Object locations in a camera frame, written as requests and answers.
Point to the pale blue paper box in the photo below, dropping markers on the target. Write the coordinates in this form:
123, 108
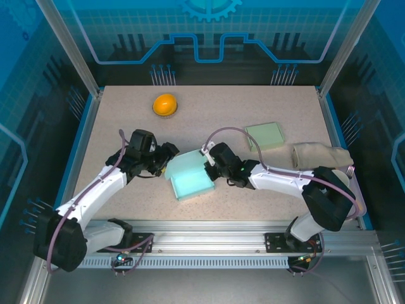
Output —
190, 182

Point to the pale green paper box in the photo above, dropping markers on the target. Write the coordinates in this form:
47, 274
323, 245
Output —
265, 136

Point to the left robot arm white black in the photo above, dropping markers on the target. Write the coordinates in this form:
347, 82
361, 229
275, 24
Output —
95, 193

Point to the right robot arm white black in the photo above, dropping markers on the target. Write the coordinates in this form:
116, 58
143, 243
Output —
284, 180

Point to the orange dome toy cake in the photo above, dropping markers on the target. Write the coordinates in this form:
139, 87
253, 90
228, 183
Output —
164, 105

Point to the beige folded cloth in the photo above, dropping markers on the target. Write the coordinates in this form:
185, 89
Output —
319, 155

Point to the cream cup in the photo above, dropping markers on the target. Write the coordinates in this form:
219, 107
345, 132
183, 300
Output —
343, 176

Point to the silver fork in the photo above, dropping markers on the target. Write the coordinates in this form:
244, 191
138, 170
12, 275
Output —
350, 171

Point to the lavender tray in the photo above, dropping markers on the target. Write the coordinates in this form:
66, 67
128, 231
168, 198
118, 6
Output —
360, 202

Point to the aluminium mounting rail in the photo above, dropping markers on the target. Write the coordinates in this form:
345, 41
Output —
205, 236

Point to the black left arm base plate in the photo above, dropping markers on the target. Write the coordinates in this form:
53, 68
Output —
144, 242

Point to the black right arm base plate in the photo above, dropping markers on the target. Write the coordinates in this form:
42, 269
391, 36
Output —
275, 242

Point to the aluminium frame post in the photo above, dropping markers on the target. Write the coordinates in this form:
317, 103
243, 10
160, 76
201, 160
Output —
76, 54
345, 54

